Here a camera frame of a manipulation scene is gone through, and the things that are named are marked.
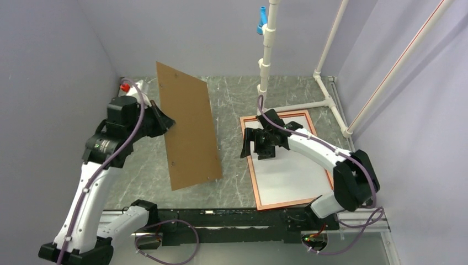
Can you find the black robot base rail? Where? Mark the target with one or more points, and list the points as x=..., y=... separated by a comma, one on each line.
x=233, y=225

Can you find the blue pipe fitting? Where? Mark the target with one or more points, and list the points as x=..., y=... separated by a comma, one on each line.
x=263, y=19

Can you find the brown cardboard backing board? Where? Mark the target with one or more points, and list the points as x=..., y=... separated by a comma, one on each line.
x=191, y=143

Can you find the white pole with red stripe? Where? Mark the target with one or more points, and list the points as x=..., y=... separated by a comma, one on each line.
x=430, y=22

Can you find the white PVC pipe stand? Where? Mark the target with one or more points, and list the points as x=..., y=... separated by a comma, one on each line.
x=294, y=46

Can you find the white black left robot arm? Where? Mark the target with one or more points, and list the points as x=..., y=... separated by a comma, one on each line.
x=81, y=240

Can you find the red picture frame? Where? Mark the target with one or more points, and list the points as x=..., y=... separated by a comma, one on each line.
x=252, y=175

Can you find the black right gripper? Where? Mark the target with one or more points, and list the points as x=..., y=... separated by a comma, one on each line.
x=250, y=134

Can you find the printed photo sheet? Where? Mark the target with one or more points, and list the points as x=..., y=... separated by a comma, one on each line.
x=289, y=175

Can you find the aluminium extrusion frame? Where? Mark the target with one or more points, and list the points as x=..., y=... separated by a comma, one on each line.
x=354, y=184

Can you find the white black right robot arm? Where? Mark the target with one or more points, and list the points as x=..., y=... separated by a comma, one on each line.
x=354, y=179

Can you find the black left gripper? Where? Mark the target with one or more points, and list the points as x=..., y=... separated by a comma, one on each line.
x=166, y=121

